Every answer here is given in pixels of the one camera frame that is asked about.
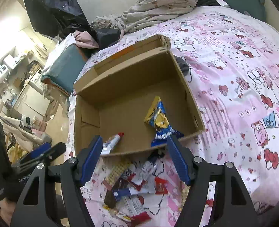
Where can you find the crumpled floral duvet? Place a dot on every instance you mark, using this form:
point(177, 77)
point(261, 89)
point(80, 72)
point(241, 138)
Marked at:
point(145, 13)

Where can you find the red small snack packet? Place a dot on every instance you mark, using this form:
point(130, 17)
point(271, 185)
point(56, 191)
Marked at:
point(160, 186)

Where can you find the pink cartoon bed sheet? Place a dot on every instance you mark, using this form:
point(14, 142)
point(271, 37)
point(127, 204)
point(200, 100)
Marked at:
point(234, 78)

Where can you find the teal cushion left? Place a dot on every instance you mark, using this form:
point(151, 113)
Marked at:
point(65, 70)

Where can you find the beige plaid wafer packet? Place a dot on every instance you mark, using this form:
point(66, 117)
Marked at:
point(116, 172)

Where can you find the white red tube snack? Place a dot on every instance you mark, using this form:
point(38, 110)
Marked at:
point(109, 144)

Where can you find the white blue snack bar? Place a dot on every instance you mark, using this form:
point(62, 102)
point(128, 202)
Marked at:
point(120, 193)

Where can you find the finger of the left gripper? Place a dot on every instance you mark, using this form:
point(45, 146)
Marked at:
point(47, 157)
point(35, 153)

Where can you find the brown cardboard box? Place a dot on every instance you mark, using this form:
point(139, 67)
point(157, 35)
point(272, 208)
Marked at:
point(116, 94)

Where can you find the dark cloth beside box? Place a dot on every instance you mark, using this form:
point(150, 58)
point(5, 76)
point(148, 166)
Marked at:
point(184, 67)

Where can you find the yellow red snack bar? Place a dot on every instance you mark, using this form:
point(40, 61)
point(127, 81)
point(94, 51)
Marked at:
point(115, 213)

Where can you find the yellow blue snack packet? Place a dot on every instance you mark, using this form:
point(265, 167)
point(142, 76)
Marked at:
point(157, 118)

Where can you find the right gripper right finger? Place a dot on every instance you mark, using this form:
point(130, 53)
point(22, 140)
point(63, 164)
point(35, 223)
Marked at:
point(182, 159)

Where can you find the dark brown snack packet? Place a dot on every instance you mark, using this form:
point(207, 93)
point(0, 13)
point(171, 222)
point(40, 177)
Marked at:
point(111, 197)

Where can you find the black plastic bag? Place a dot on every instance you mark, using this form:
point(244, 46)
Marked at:
point(54, 18)

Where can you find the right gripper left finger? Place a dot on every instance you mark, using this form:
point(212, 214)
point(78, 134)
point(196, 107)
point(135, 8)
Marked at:
point(87, 161)

